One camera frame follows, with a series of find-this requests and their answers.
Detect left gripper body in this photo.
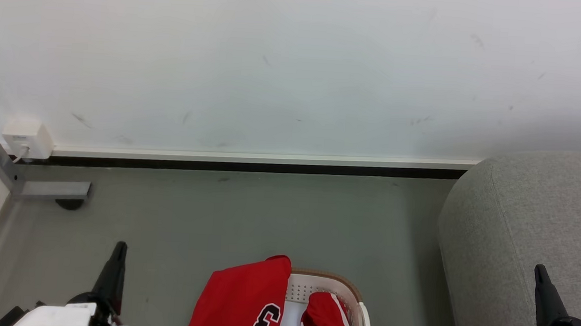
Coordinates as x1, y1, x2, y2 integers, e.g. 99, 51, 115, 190
11, 287, 139, 326

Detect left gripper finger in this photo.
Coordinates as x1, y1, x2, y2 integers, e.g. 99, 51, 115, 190
91, 240, 128, 315

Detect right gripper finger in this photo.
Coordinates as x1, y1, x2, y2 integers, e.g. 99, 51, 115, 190
531, 264, 572, 326

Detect red jersey with black number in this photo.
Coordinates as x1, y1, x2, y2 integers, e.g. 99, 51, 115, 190
187, 250, 294, 326

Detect red shorts with white stripes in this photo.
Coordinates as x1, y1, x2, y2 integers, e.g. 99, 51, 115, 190
299, 291, 367, 326

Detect grey fabric sofa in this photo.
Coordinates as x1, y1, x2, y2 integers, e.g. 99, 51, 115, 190
432, 144, 581, 326

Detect white laundry basket brown rim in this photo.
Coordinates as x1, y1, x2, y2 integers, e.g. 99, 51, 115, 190
279, 268, 376, 326

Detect white and black skirting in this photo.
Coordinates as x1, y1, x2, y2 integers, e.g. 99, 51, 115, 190
48, 135, 483, 191

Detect black round frame foot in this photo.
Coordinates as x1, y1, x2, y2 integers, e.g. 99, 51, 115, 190
55, 198, 86, 212

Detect grey metal frame profile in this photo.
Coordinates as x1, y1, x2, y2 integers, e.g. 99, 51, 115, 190
0, 107, 96, 202

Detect white wall socket box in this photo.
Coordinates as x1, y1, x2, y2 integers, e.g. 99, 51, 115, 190
1, 117, 55, 160

